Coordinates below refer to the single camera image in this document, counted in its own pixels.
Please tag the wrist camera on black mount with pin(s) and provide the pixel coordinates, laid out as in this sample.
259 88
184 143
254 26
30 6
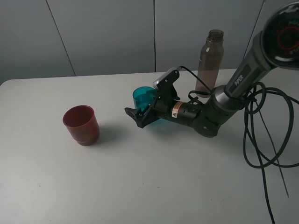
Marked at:
164 85

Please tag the red plastic cup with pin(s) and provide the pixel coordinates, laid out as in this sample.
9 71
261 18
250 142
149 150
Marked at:
82 124

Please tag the brown translucent water bottle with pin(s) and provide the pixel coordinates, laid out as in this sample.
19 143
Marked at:
211 57

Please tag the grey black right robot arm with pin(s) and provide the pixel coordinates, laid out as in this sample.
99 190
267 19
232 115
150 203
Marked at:
277 45

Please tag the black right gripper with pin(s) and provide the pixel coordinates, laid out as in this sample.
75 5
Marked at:
160 110

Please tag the teal translucent plastic cup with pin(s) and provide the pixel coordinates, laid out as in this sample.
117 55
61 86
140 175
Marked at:
143 96

